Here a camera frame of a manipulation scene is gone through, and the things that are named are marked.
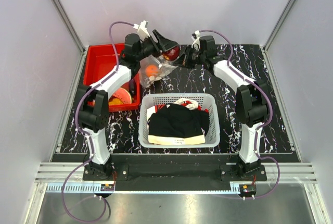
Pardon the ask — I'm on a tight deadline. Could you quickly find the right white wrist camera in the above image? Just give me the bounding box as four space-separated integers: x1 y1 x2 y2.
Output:
191 30 200 51

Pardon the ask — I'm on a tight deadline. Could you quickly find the purple fake eggplant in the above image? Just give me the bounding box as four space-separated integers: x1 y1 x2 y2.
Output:
129 79 137 97

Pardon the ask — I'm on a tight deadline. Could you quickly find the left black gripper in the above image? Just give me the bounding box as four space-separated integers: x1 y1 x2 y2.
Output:
135 30 177 61

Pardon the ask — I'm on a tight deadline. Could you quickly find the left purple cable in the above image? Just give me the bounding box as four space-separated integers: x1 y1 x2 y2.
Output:
60 21 138 221

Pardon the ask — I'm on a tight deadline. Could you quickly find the black cloth in basket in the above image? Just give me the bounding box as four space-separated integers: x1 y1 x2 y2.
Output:
147 103 210 138

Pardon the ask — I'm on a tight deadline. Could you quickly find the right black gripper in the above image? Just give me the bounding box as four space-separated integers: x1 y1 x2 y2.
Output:
173 45 206 70

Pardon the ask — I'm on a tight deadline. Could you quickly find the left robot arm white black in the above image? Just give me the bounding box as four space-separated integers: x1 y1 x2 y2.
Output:
74 30 179 180

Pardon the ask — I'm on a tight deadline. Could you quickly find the white perforated plastic basket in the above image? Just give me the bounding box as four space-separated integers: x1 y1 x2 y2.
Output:
138 93 220 148

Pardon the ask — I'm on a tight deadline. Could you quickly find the orange fake fruit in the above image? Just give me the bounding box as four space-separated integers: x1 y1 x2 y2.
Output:
145 64 159 77

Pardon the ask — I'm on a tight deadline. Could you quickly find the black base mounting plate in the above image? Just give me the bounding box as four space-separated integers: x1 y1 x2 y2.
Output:
83 154 267 193

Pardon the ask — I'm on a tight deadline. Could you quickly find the yellow fake food pile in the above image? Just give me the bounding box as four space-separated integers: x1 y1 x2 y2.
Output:
108 97 123 106

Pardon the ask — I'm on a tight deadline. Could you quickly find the clear zip top bag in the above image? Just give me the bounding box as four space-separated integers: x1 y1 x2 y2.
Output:
138 55 176 88

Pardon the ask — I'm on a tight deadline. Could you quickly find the dark red fake fruit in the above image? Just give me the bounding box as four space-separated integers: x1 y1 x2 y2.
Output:
162 46 180 61

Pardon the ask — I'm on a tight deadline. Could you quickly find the red plastic bin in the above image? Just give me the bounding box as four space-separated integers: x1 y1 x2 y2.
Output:
83 44 141 113

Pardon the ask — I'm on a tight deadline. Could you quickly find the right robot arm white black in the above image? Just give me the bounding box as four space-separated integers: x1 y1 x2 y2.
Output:
175 31 273 181

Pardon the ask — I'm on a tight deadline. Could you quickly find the red white cloth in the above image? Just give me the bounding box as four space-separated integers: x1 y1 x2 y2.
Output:
149 98 209 113

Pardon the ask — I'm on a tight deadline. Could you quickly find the red watermelon slice toy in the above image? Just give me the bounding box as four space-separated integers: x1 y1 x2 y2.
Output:
112 88 132 104

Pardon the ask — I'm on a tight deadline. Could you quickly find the beige cloth with label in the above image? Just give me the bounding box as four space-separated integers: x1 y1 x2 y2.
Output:
148 134 206 145

